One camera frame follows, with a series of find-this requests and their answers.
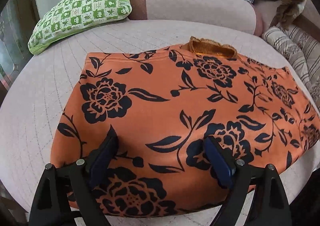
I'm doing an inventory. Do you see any orange black floral blouse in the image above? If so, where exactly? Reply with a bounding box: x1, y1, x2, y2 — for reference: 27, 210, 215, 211
51, 42, 319, 217

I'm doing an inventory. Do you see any beige striped floral cushion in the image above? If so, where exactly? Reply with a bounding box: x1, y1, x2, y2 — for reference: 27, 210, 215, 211
262, 24, 320, 107

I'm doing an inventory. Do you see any wooden stained glass door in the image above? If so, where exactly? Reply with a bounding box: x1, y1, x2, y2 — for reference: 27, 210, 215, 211
1, 0, 40, 101

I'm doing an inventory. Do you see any pink headboard cushion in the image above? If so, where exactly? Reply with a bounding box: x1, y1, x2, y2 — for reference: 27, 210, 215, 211
254, 0, 320, 42

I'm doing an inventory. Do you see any green white checkered pillow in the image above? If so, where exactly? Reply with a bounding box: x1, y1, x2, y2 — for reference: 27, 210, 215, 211
28, 0, 132, 55

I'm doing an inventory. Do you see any pink cylindrical bolster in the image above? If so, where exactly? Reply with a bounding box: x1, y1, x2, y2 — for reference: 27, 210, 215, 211
129, 0, 263, 36

